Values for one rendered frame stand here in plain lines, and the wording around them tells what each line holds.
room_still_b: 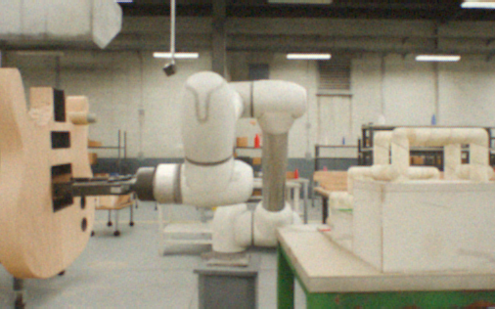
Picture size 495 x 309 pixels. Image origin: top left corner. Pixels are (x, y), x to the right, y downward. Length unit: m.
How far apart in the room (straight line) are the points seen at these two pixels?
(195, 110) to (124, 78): 12.11
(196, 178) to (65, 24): 0.40
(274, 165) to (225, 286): 0.56
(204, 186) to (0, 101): 0.39
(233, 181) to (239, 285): 0.88
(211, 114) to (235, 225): 0.95
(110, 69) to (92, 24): 12.18
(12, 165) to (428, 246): 0.79
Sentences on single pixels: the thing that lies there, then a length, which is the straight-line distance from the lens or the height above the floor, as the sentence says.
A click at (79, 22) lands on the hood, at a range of 0.82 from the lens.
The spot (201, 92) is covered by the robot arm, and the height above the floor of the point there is 1.27.
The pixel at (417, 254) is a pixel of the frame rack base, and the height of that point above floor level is 0.96.
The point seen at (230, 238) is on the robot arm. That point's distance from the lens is 1.56.
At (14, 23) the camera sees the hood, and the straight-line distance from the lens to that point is 0.88.
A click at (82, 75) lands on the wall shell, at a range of 13.26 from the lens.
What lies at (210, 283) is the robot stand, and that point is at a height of 0.64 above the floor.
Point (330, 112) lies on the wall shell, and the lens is 12.43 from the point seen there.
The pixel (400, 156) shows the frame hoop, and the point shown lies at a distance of 0.75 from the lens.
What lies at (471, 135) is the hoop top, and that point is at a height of 1.20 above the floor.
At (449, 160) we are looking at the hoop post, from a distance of 0.91.
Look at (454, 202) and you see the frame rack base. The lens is 0.80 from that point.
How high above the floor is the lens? 1.14
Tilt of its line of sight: 1 degrees up
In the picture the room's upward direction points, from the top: straight up
